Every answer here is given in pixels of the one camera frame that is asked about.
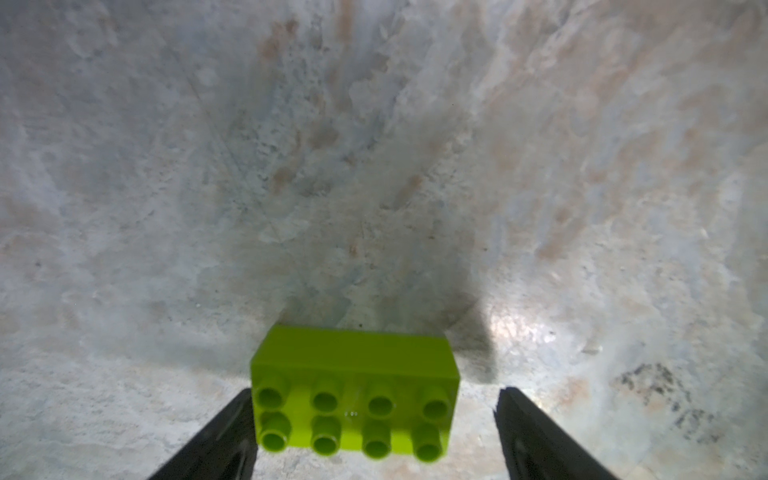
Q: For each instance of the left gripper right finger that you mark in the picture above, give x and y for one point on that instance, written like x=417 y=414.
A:
x=535 y=447

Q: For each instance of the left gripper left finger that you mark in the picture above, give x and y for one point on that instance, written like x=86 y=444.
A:
x=224 y=449

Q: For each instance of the lime green long lego brick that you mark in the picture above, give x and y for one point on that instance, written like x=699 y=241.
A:
x=378 y=393

